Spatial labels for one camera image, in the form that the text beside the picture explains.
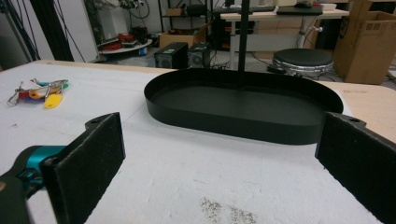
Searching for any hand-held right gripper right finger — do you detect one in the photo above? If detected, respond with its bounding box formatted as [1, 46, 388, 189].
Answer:
[314, 111, 396, 224]

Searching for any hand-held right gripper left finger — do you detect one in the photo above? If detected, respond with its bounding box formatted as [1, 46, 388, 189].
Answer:
[40, 111, 126, 224]

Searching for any bunch of keys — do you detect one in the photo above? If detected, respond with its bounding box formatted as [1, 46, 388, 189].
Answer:
[7, 77, 69, 110]

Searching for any black oval tray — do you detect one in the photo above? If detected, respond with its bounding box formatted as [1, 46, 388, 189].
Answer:
[144, 68, 345, 146]

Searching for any white table mat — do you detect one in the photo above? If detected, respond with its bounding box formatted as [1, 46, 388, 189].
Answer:
[0, 63, 384, 224]

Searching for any large cardboard box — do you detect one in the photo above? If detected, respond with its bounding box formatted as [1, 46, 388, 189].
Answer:
[332, 0, 396, 86]

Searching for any black round stool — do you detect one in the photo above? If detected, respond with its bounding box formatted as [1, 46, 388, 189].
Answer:
[272, 48, 334, 77]

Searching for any white round platform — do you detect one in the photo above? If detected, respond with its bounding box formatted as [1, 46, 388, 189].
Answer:
[98, 38, 153, 55]

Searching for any black computer case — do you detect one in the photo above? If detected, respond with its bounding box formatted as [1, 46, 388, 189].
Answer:
[153, 41, 190, 69]
[187, 42, 212, 69]

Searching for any small open cardboard box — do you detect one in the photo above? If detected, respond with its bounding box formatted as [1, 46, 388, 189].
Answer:
[158, 21, 213, 49]

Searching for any black laptop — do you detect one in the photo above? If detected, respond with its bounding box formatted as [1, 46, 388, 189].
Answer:
[276, 6, 324, 16]

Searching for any white-legged wooden desk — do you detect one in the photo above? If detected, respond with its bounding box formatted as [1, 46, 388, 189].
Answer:
[219, 8, 350, 71]

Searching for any black stand pole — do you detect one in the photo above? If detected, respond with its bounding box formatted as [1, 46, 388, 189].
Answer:
[237, 0, 251, 73]

